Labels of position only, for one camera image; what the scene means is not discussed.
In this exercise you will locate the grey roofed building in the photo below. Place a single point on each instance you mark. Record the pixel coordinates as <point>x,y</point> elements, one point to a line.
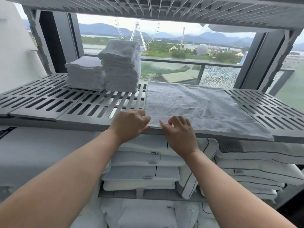
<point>180,77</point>

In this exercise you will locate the glass balcony railing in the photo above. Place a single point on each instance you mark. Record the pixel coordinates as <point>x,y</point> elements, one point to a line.
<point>200,73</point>

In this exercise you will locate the grey notched shelf post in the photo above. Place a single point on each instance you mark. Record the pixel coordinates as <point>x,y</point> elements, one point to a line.
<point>278,64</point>
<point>39,45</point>

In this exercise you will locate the stack of black-piped white pillows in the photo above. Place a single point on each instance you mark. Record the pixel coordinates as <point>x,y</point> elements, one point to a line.
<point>256,163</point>

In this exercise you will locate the stack of plain white pillows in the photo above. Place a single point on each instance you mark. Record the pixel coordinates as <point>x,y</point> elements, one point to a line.
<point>142,173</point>

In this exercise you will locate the stack of folded white towels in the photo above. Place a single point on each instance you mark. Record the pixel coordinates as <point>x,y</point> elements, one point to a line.
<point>121,75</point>
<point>85,73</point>

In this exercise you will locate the white ferris wheel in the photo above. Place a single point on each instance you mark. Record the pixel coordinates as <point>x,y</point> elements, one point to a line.
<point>140,33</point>

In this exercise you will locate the person's left hand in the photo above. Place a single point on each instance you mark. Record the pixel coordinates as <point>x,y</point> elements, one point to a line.
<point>129,125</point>

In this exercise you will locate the person's right hand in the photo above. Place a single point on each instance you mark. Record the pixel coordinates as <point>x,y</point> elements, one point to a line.
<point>181,137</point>

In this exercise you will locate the person's left forearm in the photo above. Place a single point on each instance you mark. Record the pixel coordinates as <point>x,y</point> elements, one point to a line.
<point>59,182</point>

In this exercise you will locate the white hanging sheet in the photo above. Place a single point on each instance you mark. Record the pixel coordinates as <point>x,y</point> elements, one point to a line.
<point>237,28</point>

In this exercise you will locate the dark window frame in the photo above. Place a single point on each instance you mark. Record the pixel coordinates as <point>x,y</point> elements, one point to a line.
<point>259,61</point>
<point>64,40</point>

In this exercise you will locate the grey slotted shelf board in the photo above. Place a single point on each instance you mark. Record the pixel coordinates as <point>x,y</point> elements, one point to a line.
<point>71,123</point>

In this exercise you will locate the white hand towel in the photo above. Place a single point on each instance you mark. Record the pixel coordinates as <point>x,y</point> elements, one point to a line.
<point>121,49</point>
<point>202,106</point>

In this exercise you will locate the white dome building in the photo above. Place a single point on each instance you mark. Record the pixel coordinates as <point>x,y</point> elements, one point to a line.
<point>202,49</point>

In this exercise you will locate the grey ribbed shelf board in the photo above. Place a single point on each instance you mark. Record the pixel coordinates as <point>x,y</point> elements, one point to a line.
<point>213,11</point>

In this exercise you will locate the tall thin tower ride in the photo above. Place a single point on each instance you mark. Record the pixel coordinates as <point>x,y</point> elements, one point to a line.
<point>182,39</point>

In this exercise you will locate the pale green glass partition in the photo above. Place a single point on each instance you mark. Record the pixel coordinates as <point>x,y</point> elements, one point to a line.
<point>292,92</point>

